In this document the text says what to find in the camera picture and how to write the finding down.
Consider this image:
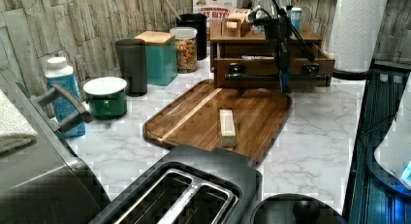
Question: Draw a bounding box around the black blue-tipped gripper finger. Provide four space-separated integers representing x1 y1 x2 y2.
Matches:
275 42 291 93

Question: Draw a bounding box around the black thin gripper finger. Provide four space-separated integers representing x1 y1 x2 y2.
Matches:
290 24 315 62

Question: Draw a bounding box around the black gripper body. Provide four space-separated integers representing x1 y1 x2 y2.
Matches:
253 16 291 43

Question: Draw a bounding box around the wooden drawer with black handle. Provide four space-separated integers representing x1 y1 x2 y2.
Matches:
213 44 335 90

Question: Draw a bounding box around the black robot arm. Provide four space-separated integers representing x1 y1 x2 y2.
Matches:
253 0 315 93

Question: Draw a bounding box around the wooden drawer cabinet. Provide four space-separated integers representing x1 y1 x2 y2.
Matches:
208 19 324 73

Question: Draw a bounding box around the white paper inside drawer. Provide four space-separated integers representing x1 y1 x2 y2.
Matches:
241 55 274 60

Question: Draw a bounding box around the blue tin can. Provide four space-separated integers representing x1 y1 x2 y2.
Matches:
290 7 302 31

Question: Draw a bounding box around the small wooden caddy box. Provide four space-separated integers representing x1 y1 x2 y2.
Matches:
222 9 252 37

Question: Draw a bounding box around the white paper towel roll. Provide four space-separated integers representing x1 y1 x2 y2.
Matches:
328 0 388 72

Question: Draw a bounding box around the black paper towel holder base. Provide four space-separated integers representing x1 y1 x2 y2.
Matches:
332 70 372 80

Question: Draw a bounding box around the cinnamon oat bites cereal box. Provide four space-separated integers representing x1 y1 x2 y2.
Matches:
193 0 237 20

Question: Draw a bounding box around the black utensil holder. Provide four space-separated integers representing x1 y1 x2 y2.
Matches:
176 14 206 60

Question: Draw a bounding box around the clear jar of coloured pasta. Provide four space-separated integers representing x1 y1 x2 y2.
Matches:
170 27 198 73

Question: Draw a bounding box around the small light wooden block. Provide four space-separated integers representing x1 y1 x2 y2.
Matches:
219 110 237 147

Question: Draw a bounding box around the wooden cutting board tray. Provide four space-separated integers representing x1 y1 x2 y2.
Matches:
142 80 292 164

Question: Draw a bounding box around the teal canister with wooden lid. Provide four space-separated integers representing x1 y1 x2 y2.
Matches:
136 31 177 86

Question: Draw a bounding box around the dark grey cylindrical canister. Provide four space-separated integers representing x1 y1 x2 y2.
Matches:
115 38 147 96

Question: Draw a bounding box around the black round lid with knob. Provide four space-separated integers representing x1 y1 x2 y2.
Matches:
250 194 348 224

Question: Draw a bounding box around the black two-slot toaster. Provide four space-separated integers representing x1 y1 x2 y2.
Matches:
89 145 262 224

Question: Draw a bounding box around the dark dish drying rack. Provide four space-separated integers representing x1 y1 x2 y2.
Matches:
342 60 410 224

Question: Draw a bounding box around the green pot with white lid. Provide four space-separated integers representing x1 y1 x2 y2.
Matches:
83 77 127 120

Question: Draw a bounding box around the blue bottle with white cap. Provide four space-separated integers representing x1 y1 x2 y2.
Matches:
45 56 87 140

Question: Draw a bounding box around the white folded towel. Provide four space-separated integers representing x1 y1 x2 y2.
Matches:
0 91 38 153

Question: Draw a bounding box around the wooden spoon handle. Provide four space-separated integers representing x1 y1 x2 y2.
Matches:
163 0 182 20

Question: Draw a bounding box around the grey oven appliance with handle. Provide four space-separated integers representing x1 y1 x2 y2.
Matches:
0 71 110 224

